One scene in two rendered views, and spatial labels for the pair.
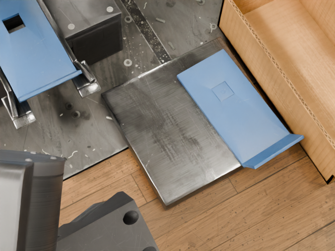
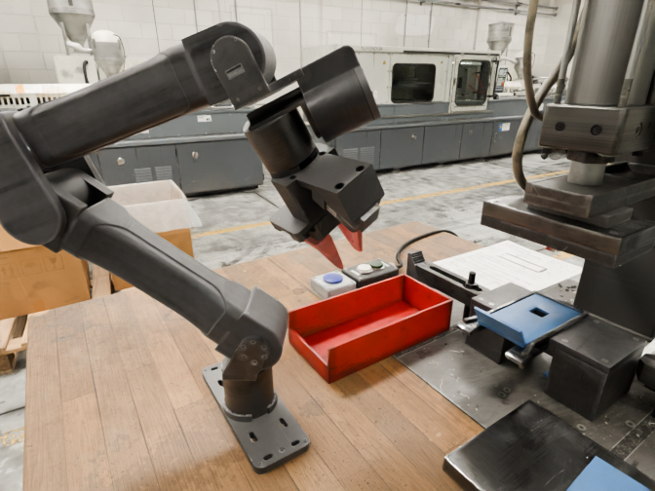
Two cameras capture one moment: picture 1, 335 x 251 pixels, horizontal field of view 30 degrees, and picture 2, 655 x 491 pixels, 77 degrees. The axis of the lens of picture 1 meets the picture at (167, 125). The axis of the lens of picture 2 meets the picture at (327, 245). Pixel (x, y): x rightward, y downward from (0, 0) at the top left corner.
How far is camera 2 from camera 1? 0.46 m
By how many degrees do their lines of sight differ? 71
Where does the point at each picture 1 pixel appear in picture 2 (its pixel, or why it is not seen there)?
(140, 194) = (449, 447)
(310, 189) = not seen: outside the picture
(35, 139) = (466, 373)
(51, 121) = (485, 381)
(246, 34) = not seen: outside the picture
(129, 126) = (510, 421)
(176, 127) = (534, 461)
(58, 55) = (531, 333)
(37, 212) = (337, 81)
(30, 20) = (549, 319)
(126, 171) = (468, 434)
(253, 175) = not seen: outside the picture
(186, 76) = (600, 465)
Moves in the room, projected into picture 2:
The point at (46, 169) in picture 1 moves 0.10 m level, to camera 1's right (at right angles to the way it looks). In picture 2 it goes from (359, 72) to (365, 71)
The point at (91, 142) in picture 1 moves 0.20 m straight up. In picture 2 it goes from (481, 407) to (507, 270)
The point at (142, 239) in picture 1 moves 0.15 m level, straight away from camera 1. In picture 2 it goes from (348, 178) to (519, 176)
